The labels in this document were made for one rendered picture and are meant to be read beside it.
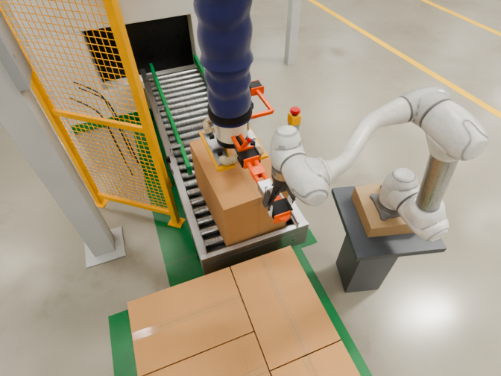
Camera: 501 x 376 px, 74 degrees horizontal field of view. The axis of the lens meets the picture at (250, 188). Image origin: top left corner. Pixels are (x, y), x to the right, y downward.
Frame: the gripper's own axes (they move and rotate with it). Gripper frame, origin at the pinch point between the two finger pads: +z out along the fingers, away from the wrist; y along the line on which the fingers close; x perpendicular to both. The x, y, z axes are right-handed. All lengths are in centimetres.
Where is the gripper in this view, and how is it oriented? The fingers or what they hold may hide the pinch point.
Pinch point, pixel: (279, 207)
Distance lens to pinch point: 142.0
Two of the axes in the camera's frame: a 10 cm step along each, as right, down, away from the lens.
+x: 3.6, 7.0, -6.2
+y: -9.3, 2.7, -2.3
